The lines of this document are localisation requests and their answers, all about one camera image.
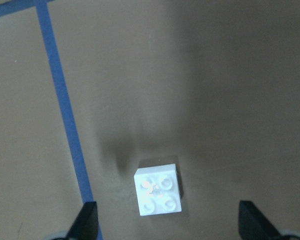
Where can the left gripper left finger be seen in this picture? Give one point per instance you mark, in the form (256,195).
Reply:
(85,226)

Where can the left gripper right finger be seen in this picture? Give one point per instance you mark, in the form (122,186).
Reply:
(253,225)

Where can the white toy block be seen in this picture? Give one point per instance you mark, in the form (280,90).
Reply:
(157,190)

